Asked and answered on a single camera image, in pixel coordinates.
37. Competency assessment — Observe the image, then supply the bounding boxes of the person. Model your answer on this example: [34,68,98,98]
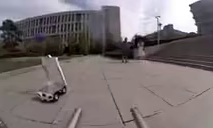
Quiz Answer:
[120,37,132,64]

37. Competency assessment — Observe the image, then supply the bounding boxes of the lamp pole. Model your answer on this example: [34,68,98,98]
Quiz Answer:
[154,15,162,46]

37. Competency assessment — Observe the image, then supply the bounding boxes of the low building with sloped roof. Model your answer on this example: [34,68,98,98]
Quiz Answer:
[143,23,198,45]

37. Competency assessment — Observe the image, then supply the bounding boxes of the row of bushes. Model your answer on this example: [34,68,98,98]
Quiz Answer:
[23,32,106,57]

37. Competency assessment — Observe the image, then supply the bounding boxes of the dark tree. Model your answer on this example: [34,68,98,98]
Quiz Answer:
[0,19,24,52]

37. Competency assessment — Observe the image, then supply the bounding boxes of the robot's own part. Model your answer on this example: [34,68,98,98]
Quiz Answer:
[67,107,83,128]
[129,106,150,128]

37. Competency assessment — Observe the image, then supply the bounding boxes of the grey concrete paved plaza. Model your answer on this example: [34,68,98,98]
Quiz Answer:
[0,54,213,128]

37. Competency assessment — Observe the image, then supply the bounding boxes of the dark tall building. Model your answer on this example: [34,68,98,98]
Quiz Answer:
[188,0,213,36]

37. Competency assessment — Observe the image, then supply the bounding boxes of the small white wheeled robot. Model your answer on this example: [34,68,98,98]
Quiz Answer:
[36,54,69,103]

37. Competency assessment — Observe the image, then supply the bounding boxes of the wide stone stairs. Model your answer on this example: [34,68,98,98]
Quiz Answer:
[143,34,213,73]

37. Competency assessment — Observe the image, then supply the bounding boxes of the grass area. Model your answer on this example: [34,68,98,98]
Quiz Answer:
[0,55,44,76]

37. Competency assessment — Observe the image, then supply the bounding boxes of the curved grey windowed building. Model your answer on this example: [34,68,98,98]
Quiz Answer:
[13,5,122,56]

